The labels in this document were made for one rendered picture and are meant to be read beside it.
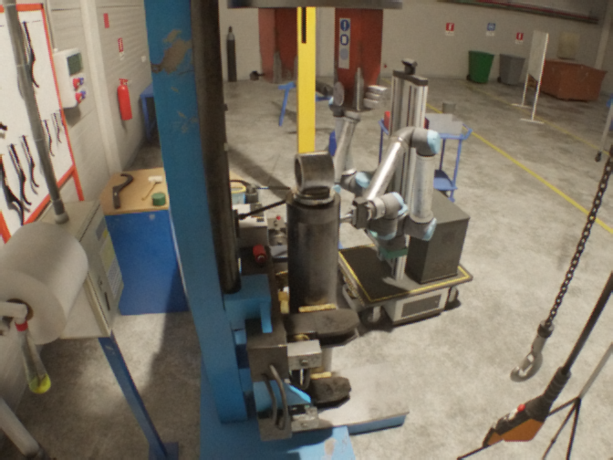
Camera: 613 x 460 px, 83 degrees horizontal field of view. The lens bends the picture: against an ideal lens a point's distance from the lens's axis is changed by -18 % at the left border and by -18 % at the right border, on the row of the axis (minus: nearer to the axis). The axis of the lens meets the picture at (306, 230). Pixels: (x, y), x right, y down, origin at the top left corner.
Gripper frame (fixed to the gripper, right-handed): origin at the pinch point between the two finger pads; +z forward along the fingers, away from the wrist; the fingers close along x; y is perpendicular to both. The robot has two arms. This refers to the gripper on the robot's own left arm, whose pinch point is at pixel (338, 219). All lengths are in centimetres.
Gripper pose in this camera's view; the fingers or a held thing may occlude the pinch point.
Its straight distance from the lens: 174.1
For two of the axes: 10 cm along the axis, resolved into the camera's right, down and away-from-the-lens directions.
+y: 5.2, 4.4, -7.3
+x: 0.0, 8.5, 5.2
